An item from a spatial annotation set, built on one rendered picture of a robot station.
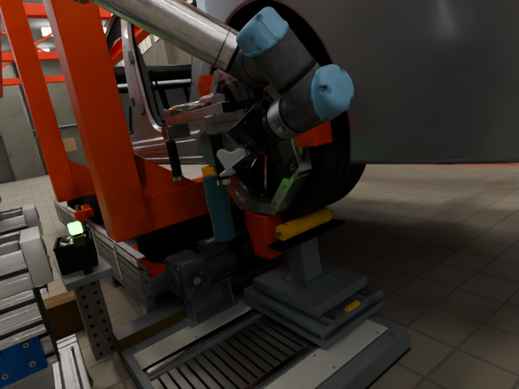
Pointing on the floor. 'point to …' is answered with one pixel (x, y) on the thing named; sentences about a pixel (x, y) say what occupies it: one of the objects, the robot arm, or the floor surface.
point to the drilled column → (96, 319)
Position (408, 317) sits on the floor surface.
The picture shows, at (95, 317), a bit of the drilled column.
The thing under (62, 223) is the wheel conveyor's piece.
